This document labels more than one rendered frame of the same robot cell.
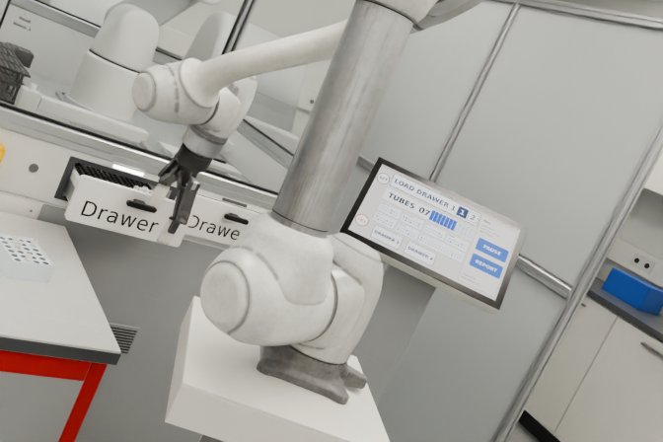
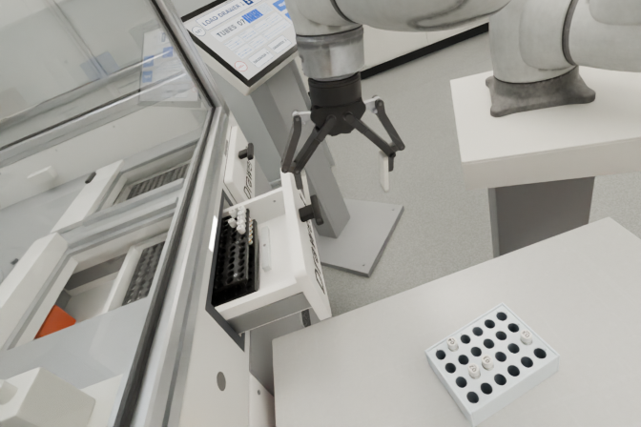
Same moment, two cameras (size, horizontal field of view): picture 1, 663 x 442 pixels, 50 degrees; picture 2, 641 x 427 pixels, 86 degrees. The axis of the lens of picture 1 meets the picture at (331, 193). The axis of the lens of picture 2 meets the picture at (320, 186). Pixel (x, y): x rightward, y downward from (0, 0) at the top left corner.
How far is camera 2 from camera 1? 150 cm
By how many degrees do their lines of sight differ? 53
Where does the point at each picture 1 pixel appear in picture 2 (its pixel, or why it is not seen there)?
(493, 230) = not seen: outside the picture
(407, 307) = (290, 88)
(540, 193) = not seen: outside the picture
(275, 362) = (580, 87)
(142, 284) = not seen: hidden behind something
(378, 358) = (305, 130)
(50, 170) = (220, 349)
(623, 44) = not seen: outside the picture
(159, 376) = not seen: hidden behind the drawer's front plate
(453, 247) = (278, 22)
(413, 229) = (257, 37)
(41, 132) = (180, 355)
